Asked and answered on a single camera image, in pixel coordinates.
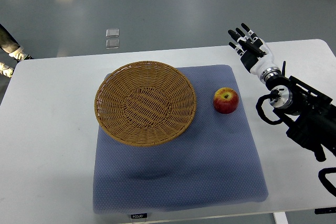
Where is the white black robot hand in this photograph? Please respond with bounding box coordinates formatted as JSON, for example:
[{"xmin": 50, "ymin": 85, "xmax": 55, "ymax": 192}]
[{"xmin": 228, "ymin": 23, "xmax": 281, "ymax": 83}]

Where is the red apple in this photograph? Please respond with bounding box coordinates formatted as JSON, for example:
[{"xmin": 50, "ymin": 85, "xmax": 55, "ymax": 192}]
[{"xmin": 213, "ymin": 87, "xmax": 239, "ymax": 114}]

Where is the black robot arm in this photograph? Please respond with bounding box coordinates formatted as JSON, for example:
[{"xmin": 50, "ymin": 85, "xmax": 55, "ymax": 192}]
[{"xmin": 256, "ymin": 67, "xmax": 335, "ymax": 162}]

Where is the woven wicker basket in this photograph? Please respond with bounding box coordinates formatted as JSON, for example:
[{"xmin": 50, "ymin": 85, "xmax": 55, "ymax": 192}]
[{"xmin": 94, "ymin": 61, "xmax": 197, "ymax": 147}]

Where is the blue quilted mat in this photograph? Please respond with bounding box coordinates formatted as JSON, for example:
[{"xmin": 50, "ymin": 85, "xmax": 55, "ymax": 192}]
[{"xmin": 93, "ymin": 65, "xmax": 268, "ymax": 214}]

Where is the lower floor plate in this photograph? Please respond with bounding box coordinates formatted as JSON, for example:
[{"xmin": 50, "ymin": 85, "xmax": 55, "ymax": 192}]
[{"xmin": 106, "ymin": 38, "xmax": 120, "ymax": 49}]

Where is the floor plate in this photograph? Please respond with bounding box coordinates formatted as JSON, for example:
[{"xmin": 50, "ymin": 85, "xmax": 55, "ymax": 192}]
[
  {"xmin": 106, "ymin": 38, "xmax": 120, "ymax": 49},
  {"xmin": 106, "ymin": 28, "xmax": 119, "ymax": 38}
]

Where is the upper floor plate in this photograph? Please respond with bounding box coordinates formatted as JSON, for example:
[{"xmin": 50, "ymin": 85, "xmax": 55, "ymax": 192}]
[{"xmin": 106, "ymin": 28, "xmax": 119, "ymax": 38}]

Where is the white table leg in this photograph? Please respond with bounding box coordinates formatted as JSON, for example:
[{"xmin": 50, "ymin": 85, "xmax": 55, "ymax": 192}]
[{"xmin": 273, "ymin": 212, "xmax": 289, "ymax": 224}]

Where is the black table controller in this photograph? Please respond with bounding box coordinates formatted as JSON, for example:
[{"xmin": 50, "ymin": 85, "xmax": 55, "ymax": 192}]
[{"xmin": 314, "ymin": 207, "xmax": 336, "ymax": 215}]

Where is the black table label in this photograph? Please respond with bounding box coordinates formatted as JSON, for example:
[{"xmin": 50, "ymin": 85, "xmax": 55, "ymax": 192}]
[{"xmin": 131, "ymin": 213, "xmax": 148, "ymax": 219}]

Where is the person in camouflage clothing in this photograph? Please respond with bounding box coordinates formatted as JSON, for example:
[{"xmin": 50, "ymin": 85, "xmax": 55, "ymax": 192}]
[{"xmin": 1, "ymin": 25, "xmax": 33, "ymax": 78}]

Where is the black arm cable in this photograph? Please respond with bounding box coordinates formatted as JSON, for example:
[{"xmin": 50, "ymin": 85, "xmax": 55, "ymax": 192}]
[{"xmin": 256, "ymin": 93, "xmax": 286, "ymax": 125}]

